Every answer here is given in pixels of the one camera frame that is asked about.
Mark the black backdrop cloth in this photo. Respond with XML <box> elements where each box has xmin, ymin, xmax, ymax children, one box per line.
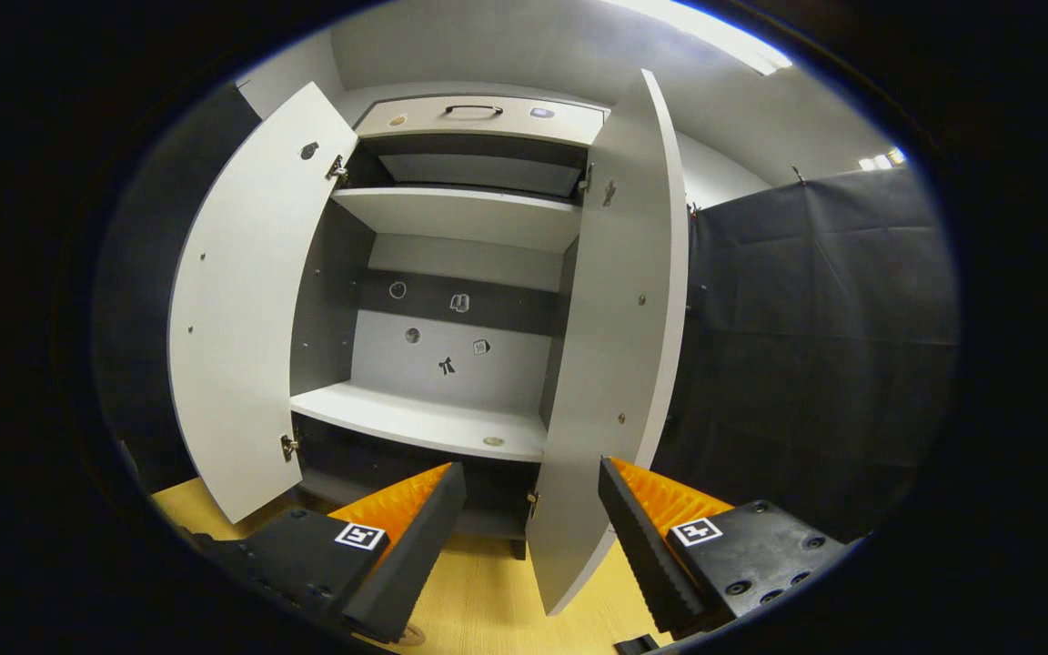
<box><xmin>92</xmin><ymin>82</ymin><xmax>960</xmax><ymax>547</ymax></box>

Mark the white cabinet door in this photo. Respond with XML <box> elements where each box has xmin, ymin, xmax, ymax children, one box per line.
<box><xmin>166</xmin><ymin>82</ymin><xmax>361</xmax><ymax>526</ymax></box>
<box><xmin>524</xmin><ymin>68</ymin><xmax>690</xmax><ymax>618</ymax></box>

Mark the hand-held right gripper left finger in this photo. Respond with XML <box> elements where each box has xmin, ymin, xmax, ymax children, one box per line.
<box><xmin>206</xmin><ymin>462</ymin><xmax>468</xmax><ymax>644</ymax></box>

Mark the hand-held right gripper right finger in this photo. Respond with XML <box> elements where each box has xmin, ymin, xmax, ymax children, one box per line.
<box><xmin>599</xmin><ymin>455</ymin><xmax>857</xmax><ymax>642</ymax></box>

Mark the long ceiling light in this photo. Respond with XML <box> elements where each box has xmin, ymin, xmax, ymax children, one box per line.
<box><xmin>615</xmin><ymin>0</ymin><xmax>793</xmax><ymax>76</ymax></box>

